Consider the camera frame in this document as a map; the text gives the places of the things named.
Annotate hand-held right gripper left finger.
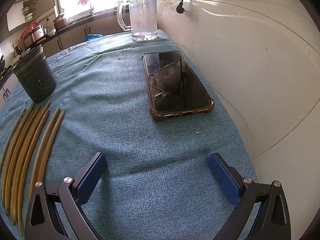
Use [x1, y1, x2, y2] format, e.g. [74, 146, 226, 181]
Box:
[25, 152, 108, 240]

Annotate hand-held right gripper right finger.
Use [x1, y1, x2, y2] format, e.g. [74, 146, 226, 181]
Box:
[209, 152, 292, 240]

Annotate group of bamboo chopsticks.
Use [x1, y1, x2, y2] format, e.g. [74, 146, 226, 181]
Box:
[0, 101, 65, 238]

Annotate dark green chopstick holder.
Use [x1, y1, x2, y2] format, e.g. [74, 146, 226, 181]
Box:
[12, 44, 57, 104]

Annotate blue towel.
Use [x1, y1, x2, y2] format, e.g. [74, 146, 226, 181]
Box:
[0, 29, 259, 240]

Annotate black smartphone in clear case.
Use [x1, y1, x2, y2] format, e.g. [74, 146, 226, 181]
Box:
[142, 51, 215, 121]

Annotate blue plastic bag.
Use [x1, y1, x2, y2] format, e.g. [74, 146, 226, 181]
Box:
[85, 33, 103, 42]

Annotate silver rice cooker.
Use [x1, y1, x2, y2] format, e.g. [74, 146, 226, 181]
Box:
[29, 25, 49, 44]

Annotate brown clay pot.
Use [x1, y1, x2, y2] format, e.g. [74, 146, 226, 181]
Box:
[54, 14, 69, 30]

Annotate red plastic basket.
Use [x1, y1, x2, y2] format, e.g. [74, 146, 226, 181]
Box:
[20, 22, 38, 39]

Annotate clear glass mug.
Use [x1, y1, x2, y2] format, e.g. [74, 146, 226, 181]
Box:
[116, 0, 158, 42]

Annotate stacked white dishes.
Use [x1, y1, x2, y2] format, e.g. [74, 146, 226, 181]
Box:
[24, 4, 35, 20]

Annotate open wall cabinet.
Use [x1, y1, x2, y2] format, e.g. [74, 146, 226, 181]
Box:
[6, 0, 56, 32]

